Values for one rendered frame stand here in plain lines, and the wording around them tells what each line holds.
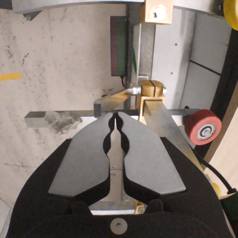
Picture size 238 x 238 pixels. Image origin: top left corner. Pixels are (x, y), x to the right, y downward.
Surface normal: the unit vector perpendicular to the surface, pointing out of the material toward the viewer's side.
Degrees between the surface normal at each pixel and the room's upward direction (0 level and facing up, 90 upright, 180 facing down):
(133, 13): 0
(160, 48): 0
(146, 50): 0
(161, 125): 90
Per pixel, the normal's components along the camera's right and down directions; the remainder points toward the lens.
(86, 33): 0.04, 0.55
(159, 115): 0.00, -0.83
